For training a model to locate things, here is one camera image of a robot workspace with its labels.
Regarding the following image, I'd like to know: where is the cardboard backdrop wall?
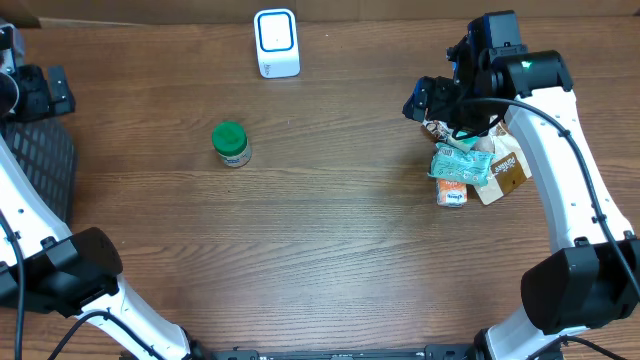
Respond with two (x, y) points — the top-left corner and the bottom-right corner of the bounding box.
(1, 0), (639, 27)

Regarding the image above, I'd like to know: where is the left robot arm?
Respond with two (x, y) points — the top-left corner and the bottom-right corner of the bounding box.
(1, 65), (211, 359)

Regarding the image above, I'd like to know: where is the orange snack packet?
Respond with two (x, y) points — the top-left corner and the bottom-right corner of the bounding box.
(436, 179), (468, 207)

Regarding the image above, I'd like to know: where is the dark grey mesh basket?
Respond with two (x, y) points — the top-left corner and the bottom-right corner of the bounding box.
(1, 118), (77, 225)

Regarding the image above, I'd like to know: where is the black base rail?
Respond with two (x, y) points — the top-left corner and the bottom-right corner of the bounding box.
(205, 344), (489, 360)

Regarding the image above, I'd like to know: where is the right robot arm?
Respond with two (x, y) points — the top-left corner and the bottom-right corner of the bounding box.
(403, 10), (639, 359)

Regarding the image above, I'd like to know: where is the green lid jar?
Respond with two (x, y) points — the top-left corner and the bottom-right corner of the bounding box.
(212, 122), (252, 168)

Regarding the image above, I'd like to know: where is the teal snack packet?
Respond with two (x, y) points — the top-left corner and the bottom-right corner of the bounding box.
(428, 143), (495, 186)

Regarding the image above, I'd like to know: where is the Panitee bread bag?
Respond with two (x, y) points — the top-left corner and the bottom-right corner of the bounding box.
(421, 118), (534, 206)

